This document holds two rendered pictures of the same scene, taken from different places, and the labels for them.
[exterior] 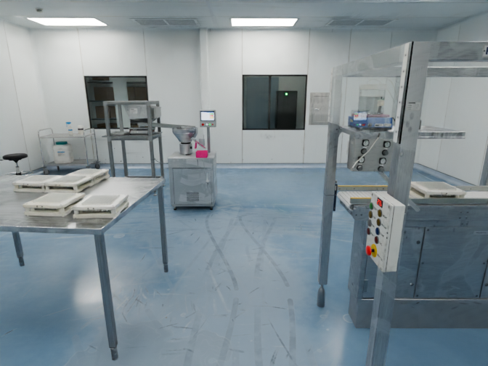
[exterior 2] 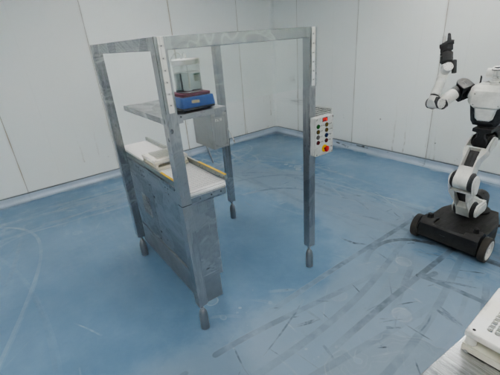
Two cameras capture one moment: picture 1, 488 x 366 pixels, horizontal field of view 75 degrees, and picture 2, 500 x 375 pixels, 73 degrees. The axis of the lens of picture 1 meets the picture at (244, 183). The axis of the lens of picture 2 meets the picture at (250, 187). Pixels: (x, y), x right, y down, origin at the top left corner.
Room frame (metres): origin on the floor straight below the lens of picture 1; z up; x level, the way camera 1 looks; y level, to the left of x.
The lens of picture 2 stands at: (2.80, 0.97, 1.72)
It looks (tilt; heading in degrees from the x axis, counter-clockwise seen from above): 24 degrees down; 235
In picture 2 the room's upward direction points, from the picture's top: 5 degrees counter-clockwise
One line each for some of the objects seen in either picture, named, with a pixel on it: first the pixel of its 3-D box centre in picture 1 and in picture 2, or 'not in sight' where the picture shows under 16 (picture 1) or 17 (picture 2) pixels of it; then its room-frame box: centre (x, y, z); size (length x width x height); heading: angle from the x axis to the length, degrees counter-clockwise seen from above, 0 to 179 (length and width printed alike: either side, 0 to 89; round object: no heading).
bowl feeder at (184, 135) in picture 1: (189, 141); not in sight; (4.59, 0.78, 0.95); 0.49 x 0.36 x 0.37; 91
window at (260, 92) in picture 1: (274, 102); not in sight; (7.10, -0.65, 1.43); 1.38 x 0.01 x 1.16; 91
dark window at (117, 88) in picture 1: (118, 102); not in sight; (7.07, 2.72, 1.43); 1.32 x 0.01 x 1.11; 91
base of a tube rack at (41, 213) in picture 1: (57, 207); not in sight; (1.89, 1.18, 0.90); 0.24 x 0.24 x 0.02; 85
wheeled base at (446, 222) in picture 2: not in sight; (464, 216); (-0.10, 0.00, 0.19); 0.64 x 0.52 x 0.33; 1
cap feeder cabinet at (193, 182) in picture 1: (194, 180); not in sight; (4.53, 0.73, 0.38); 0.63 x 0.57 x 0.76; 91
